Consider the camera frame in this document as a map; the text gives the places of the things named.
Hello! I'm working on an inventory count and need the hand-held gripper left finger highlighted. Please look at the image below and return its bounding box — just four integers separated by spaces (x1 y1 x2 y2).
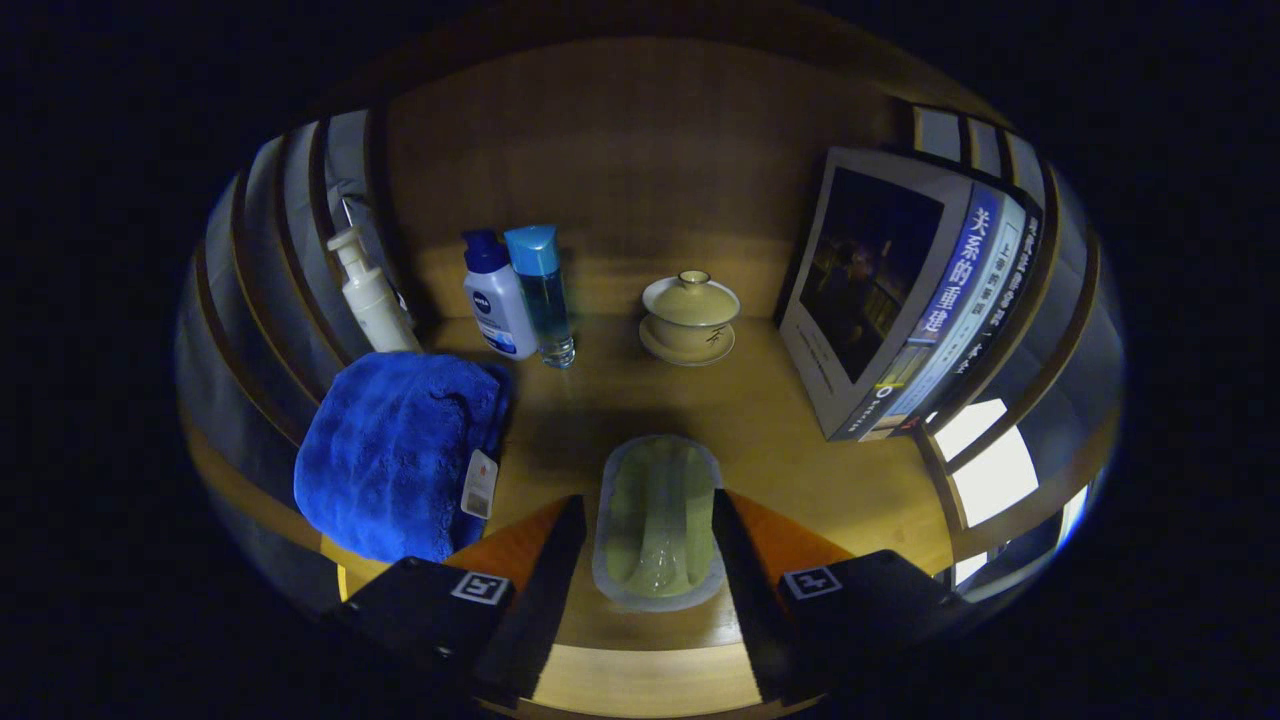
335 495 588 701

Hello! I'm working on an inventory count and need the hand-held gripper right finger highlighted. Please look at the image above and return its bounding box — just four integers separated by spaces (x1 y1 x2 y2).
712 488 966 706

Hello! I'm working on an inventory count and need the wooden countertop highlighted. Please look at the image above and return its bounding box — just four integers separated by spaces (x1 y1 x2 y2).
185 315 961 719

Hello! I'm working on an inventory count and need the wooden cabinet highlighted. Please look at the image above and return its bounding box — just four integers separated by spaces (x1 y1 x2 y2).
175 30 1126 621

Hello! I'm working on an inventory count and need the blue towel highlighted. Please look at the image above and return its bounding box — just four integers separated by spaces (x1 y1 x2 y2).
293 350 511 564

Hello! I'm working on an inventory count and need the beige lidded tea cup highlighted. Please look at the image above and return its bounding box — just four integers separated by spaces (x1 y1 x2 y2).
639 270 742 367

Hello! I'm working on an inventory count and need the clear blue bottle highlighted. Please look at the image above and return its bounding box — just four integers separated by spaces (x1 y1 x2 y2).
503 224 577 370

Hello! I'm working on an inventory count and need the white bottle with blue cap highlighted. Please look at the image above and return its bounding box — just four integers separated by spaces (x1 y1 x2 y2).
461 229 539 361

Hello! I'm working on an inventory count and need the white pump bottle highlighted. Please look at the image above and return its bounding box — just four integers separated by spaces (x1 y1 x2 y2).
327 226 423 354

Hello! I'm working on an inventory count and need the grey book with blue spine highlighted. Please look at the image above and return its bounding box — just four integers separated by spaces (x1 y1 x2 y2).
777 147 1006 442

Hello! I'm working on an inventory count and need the white spine book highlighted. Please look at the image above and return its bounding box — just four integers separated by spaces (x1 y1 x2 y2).
880 190 1031 431

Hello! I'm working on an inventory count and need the black book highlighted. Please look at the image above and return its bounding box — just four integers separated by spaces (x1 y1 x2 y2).
920 215 1046 426

